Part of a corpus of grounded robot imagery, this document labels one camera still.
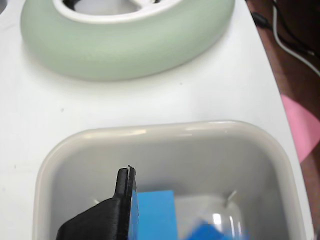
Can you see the blue cube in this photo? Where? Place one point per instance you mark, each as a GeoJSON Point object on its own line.
{"type": "Point", "coordinates": [207, 232]}
{"type": "Point", "coordinates": [157, 215]}

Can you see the pink paper sheet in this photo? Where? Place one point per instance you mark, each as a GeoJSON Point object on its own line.
{"type": "Point", "coordinates": [303, 125]}

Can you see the white square bin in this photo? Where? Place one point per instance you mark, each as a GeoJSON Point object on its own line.
{"type": "Point", "coordinates": [180, 160]}

